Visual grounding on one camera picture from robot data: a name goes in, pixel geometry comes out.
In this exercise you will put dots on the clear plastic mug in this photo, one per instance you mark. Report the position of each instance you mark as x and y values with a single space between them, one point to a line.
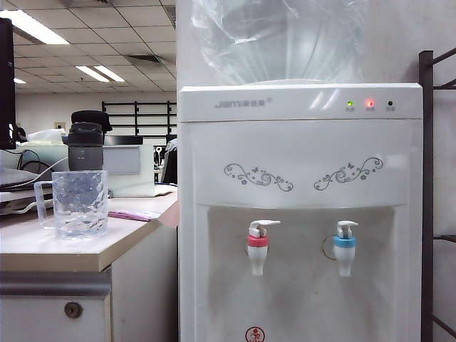
80 203

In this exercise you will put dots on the white water dispenser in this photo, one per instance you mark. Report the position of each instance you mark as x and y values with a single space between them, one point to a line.
303 149

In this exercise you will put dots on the red hot water tap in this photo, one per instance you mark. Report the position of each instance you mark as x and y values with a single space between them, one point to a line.
257 254

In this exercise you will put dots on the white frosted desk partition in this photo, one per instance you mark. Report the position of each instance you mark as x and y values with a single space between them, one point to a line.
128 178

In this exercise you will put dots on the clear water jug in plastic bag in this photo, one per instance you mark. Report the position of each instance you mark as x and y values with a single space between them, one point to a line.
278 42

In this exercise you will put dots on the blue cold water tap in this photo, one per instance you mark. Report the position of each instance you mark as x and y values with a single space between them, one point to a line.
344 254

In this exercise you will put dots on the dark office chair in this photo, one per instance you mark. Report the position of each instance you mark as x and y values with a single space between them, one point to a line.
171 164

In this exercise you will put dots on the pink paper booklet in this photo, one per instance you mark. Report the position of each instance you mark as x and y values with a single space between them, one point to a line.
132 214

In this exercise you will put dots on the black bar on partition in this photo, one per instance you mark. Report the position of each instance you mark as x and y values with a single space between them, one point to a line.
123 140

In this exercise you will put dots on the ceiling air vent grille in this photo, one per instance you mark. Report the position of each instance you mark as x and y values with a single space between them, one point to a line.
142 58

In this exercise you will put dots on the grey thermos with black lid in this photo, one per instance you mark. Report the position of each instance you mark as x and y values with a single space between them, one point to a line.
85 153

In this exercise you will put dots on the fluorescent ceiling light panel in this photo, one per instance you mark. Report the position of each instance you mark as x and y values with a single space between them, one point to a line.
32 28
19 81
99 73

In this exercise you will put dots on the white plastic bag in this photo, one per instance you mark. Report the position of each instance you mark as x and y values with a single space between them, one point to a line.
46 137

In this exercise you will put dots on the dark metal shelf rack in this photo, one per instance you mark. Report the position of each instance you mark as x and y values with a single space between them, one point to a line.
426 178

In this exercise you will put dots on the round metal drawer lock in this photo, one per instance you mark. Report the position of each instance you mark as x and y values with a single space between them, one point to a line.
73 310

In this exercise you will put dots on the grey laptop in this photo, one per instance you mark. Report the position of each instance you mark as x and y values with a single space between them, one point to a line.
14 176

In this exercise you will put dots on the black computer monitor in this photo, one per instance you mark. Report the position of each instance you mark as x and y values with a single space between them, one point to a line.
6 89

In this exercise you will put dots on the black wall rack frame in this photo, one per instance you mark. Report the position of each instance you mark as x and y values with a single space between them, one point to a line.
136 117

